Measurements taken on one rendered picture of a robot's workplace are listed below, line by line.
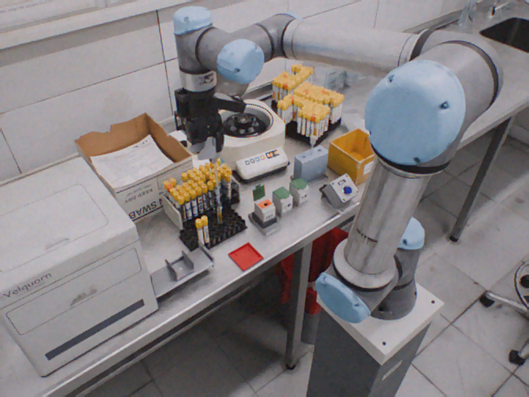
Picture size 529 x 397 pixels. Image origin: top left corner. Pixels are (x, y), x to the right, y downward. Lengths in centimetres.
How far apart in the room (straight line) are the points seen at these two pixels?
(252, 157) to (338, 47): 69
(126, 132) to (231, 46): 74
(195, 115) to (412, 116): 54
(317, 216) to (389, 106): 77
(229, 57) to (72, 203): 44
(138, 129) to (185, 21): 68
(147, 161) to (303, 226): 52
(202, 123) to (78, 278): 40
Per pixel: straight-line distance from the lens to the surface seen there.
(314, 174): 141
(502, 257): 266
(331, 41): 82
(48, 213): 98
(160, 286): 112
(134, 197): 127
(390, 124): 59
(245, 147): 139
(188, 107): 99
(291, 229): 127
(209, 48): 86
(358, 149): 155
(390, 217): 71
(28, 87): 142
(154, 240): 128
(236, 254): 121
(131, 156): 147
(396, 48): 76
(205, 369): 202
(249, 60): 82
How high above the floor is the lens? 181
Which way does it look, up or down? 43 degrees down
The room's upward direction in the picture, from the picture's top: 1 degrees clockwise
